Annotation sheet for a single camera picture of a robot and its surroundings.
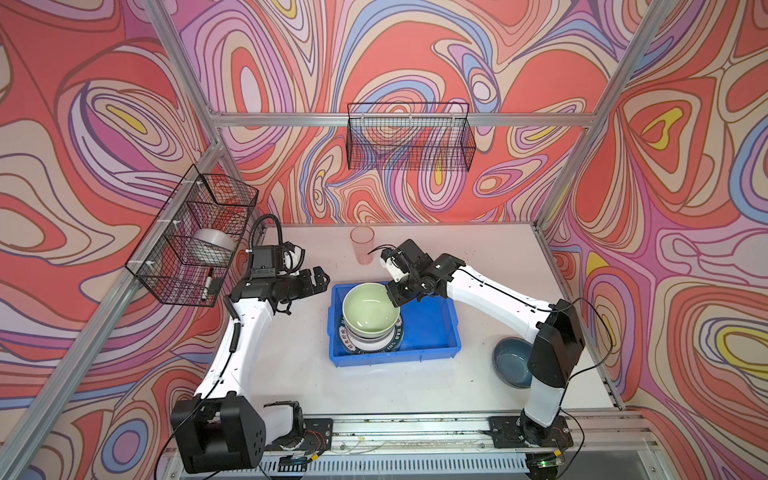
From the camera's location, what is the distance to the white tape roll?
0.71 m

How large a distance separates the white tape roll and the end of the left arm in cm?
17

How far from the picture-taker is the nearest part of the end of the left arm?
0.55 m
